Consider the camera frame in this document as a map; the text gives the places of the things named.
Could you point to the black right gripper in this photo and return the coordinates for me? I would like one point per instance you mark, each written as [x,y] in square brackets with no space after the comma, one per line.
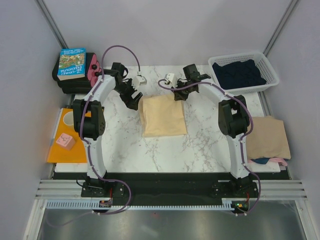
[178,96]

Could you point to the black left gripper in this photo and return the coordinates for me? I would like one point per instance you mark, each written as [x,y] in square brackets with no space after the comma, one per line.
[128,100]

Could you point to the yellow t-shirt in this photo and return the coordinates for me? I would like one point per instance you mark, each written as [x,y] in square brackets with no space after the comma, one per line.
[162,116]

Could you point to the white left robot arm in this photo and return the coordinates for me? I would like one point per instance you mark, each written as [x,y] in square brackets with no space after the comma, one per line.
[88,113]

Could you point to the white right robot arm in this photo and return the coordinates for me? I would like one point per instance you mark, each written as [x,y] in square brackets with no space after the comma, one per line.
[233,115]

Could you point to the pink and black case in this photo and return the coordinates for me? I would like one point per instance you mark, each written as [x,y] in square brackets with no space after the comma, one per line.
[81,85]

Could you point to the navy t-shirt in basket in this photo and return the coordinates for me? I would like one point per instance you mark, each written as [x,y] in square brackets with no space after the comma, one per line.
[239,74]

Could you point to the blue illustrated book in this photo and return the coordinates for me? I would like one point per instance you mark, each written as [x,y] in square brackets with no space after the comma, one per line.
[72,64]

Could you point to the yellow mug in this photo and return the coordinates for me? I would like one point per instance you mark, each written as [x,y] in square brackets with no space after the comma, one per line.
[68,119]

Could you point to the white plastic basket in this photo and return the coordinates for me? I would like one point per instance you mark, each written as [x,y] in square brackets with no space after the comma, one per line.
[261,62]

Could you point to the pink cube block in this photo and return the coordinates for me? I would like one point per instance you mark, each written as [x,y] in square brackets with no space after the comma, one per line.
[66,141]

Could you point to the orange board with black border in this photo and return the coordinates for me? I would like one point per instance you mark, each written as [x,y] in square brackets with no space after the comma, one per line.
[58,154]

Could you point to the folded beige t-shirt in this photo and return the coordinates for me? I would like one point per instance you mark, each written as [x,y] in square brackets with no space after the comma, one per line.
[268,139]

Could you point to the folded pink and blue clothes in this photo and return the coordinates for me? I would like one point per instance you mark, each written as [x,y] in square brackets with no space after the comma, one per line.
[265,160]

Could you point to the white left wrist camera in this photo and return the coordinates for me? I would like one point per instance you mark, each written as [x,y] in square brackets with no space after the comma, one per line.
[138,81]

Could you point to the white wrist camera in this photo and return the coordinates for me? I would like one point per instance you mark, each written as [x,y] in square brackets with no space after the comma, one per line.
[171,79]
[138,81]

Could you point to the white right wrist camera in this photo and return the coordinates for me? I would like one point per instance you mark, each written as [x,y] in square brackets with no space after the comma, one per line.
[171,79]

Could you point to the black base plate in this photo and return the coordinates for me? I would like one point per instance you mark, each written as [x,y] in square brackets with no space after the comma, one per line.
[165,189]

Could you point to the white slotted cable duct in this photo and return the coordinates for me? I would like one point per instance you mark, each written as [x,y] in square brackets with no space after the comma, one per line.
[99,205]

